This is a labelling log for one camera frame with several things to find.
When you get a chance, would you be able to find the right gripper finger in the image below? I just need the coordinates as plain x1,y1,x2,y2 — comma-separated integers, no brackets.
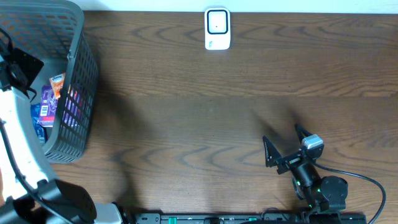
262,136,282,167
295,124,312,142

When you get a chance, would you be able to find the grey plastic mesh basket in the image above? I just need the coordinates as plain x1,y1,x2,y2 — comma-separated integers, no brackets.
1,1,99,164

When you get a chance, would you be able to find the purple sanitary pad pack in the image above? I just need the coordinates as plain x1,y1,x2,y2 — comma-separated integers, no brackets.
38,85,57,128

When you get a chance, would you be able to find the blue snack packet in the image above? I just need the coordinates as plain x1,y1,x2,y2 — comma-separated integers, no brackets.
30,104,47,146

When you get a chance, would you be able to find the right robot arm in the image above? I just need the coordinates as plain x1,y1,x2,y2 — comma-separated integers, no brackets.
262,124,348,213

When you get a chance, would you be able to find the orange tissue pack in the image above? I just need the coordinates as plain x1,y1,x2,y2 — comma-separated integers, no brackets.
49,73,66,99

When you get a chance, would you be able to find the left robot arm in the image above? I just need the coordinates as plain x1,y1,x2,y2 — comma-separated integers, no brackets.
1,30,123,223

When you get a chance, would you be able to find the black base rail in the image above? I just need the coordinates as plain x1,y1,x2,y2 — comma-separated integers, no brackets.
134,212,366,224

